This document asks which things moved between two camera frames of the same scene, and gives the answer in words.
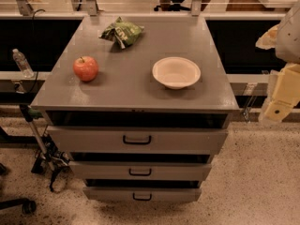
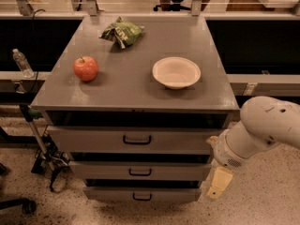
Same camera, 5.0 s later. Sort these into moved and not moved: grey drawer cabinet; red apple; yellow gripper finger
Moved: yellow gripper finger
Not moved: grey drawer cabinet; red apple
